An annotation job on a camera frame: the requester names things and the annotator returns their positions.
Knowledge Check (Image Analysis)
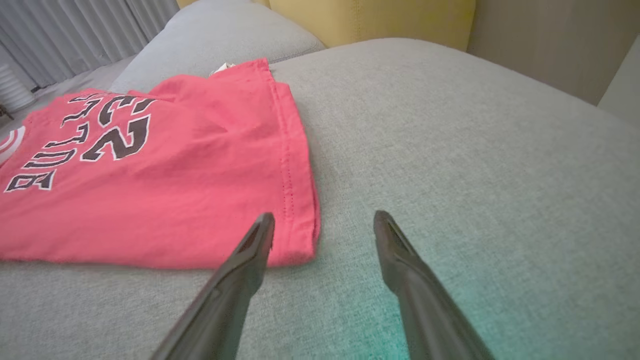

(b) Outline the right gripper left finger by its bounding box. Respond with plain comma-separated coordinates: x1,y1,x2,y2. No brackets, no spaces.
150,212,276,360

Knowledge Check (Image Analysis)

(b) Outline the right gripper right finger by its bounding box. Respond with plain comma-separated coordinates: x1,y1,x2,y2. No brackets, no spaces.
373,210,496,360

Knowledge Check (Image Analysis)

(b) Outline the red basketball jersey shirt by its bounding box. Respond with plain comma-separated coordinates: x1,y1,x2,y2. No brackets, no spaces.
0,58,321,271

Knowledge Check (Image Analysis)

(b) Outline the large grey sofa seat cushion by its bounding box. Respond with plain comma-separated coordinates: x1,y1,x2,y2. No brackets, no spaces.
0,37,640,360

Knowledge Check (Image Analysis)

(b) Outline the small grey sofa seat cushion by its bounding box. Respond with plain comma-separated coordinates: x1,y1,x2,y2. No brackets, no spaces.
107,0,326,96

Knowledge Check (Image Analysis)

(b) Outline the yellow sofa back cushion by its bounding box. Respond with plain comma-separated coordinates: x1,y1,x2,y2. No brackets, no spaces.
270,0,476,53

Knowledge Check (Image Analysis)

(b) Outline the light grey sofa armrest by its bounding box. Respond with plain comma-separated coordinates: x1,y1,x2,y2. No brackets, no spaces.
597,35,640,126

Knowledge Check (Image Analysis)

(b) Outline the white ribbed appliance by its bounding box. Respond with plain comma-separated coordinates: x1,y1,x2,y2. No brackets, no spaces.
0,62,36,114

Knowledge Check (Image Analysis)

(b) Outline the grey pleated curtain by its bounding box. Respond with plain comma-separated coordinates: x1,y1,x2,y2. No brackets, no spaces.
0,0,181,91

